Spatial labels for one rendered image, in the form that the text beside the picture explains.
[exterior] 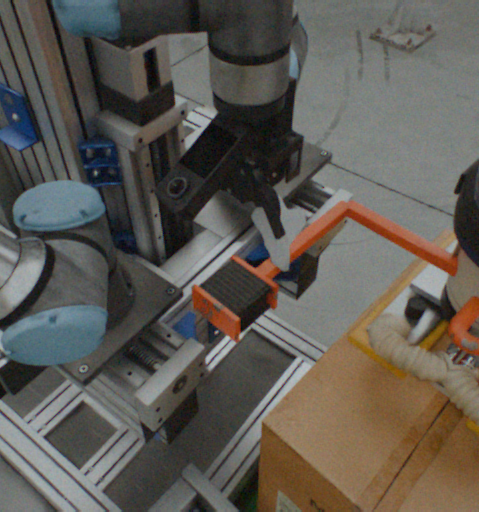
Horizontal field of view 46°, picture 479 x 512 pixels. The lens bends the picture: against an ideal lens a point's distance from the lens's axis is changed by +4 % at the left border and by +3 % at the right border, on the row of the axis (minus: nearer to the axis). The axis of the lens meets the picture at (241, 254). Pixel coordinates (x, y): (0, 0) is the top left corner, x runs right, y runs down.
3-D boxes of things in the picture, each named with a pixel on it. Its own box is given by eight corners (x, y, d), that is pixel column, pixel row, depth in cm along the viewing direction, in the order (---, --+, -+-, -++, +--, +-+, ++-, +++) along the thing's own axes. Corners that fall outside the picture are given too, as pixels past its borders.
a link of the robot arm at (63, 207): (117, 229, 91) (101, 164, 81) (116, 292, 82) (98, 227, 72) (40, 236, 90) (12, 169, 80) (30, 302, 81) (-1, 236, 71)
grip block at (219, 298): (236, 343, 73) (236, 321, 70) (192, 308, 77) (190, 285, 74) (277, 307, 77) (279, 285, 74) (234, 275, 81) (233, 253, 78)
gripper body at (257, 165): (301, 180, 63) (312, 83, 54) (250, 217, 59) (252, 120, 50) (253, 152, 67) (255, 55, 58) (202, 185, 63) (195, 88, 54)
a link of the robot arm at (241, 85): (251, 76, 47) (186, 42, 51) (250, 123, 50) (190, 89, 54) (308, 43, 51) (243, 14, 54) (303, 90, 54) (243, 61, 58)
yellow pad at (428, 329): (403, 382, 81) (410, 364, 78) (346, 341, 86) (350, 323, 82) (513, 258, 98) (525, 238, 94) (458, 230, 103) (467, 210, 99)
